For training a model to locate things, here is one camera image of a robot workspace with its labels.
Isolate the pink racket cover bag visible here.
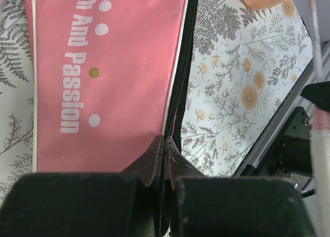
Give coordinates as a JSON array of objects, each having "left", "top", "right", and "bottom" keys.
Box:
[{"left": 24, "top": 0, "right": 199, "bottom": 237}]

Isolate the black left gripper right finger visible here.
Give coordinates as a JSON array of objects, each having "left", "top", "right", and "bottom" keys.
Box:
[{"left": 164, "top": 137, "right": 316, "bottom": 236}]

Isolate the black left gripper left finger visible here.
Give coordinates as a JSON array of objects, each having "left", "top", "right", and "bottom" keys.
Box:
[{"left": 1, "top": 136, "right": 165, "bottom": 236}]

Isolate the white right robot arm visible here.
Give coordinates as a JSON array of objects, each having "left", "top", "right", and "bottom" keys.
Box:
[{"left": 268, "top": 106, "right": 315, "bottom": 197}]

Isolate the floral table mat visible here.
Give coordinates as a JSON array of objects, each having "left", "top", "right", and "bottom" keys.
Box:
[{"left": 1, "top": 0, "right": 312, "bottom": 198}]

